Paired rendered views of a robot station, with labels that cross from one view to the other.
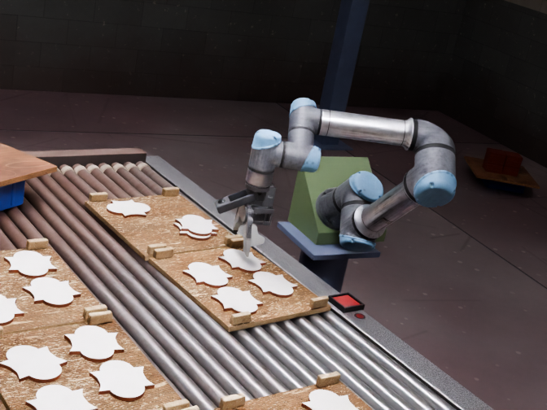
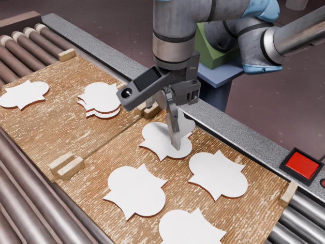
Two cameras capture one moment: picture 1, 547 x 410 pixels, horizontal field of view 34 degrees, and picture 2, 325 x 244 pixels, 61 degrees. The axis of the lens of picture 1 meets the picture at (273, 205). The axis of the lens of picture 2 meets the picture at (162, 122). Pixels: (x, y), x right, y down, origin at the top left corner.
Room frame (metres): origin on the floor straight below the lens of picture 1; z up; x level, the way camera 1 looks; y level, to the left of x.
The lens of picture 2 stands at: (1.92, 0.13, 1.46)
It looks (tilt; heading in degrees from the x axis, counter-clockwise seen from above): 45 degrees down; 352
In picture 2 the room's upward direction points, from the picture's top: 1 degrees clockwise
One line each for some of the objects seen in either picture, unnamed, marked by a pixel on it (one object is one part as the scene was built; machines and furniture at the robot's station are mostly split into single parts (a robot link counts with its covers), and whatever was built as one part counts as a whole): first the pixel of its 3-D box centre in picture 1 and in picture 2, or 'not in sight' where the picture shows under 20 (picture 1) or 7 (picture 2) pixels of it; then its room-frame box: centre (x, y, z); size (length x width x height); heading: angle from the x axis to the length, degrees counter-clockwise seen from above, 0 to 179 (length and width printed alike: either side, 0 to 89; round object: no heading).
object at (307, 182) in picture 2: (346, 302); (301, 165); (2.27, -0.26, 0.92); 0.08 x 0.08 x 0.02; 39
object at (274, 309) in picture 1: (238, 283); (176, 186); (2.25, 0.05, 0.93); 0.41 x 0.35 x 0.02; 41
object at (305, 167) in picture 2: (346, 303); (301, 166); (2.27, -0.26, 0.92); 0.06 x 0.06 x 0.01; 39
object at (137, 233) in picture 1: (163, 224); (66, 103); (2.56, 0.33, 0.93); 0.41 x 0.35 x 0.02; 40
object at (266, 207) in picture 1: (256, 202); (173, 78); (2.37, 0.05, 1.13); 0.09 x 0.08 x 0.12; 110
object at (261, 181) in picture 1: (259, 176); (172, 42); (2.37, 0.06, 1.21); 0.08 x 0.08 x 0.05
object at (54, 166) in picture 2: (156, 249); (62, 162); (2.33, 0.31, 0.95); 0.06 x 0.02 x 0.03; 130
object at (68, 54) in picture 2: (170, 191); (67, 55); (2.80, 0.35, 0.95); 0.06 x 0.02 x 0.03; 130
